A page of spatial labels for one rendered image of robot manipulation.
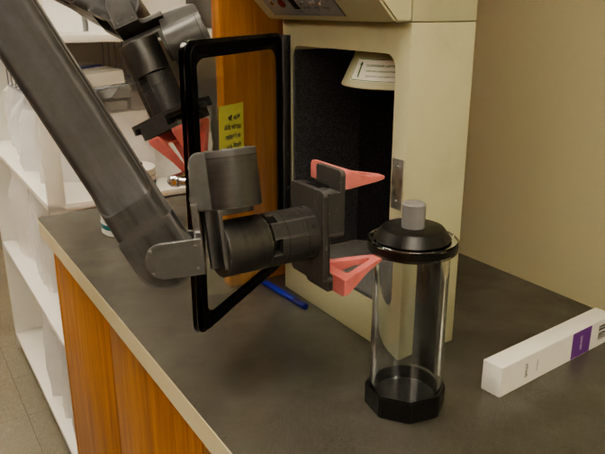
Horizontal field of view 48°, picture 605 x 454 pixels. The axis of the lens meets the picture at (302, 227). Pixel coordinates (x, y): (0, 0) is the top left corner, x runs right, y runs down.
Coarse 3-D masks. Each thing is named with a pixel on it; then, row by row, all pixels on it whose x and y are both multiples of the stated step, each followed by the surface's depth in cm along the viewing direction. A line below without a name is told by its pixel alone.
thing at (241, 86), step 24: (216, 72) 90; (240, 72) 97; (264, 72) 104; (216, 96) 91; (240, 96) 98; (264, 96) 105; (216, 120) 92; (240, 120) 99; (264, 120) 106; (216, 144) 93; (240, 144) 100; (264, 144) 107; (264, 168) 108; (264, 192) 109; (240, 216) 102; (192, 288) 92; (216, 288) 97
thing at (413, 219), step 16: (416, 208) 78; (384, 224) 81; (400, 224) 81; (416, 224) 79; (432, 224) 81; (384, 240) 78; (400, 240) 77; (416, 240) 77; (432, 240) 77; (448, 240) 79
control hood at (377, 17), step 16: (256, 0) 105; (336, 0) 88; (352, 0) 85; (368, 0) 82; (384, 0) 81; (400, 0) 82; (272, 16) 107; (288, 16) 102; (304, 16) 99; (320, 16) 95; (336, 16) 92; (352, 16) 89; (368, 16) 86; (384, 16) 83; (400, 16) 83
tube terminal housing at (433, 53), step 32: (416, 0) 83; (448, 0) 86; (288, 32) 109; (320, 32) 101; (352, 32) 94; (384, 32) 89; (416, 32) 85; (448, 32) 87; (416, 64) 86; (448, 64) 89; (416, 96) 87; (448, 96) 90; (416, 128) 89; (448, 128) 92; (416, 160) 90; (448, 160) 93; (416, 192) 92; (448, 192) 95; (448, 224) 97; (320, 288) 114; (448, 288) 100; (352, 320) 107; (448, 320) 102
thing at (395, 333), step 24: (456, 240) 80; (384, 264) 79; (408, 264) 77; (432, 264) 77; (384, 288) 80; (408, 288) 78; (432, 288) 78; (384, 312) 80; (408, 312) 79; (432, 312) 79; (384, 336) 81; (408, 336) 80; (432, 336) 80; (384, 360) 82; (408, 360) 81; (432, 360) 82; (384, 384) 83; (408, 384) 82; (432, 384) 83
